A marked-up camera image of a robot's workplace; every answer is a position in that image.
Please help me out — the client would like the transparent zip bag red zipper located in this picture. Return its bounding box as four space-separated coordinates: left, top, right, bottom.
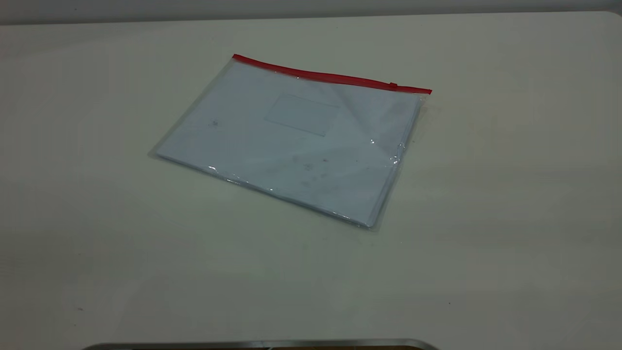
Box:
148 53 432 230

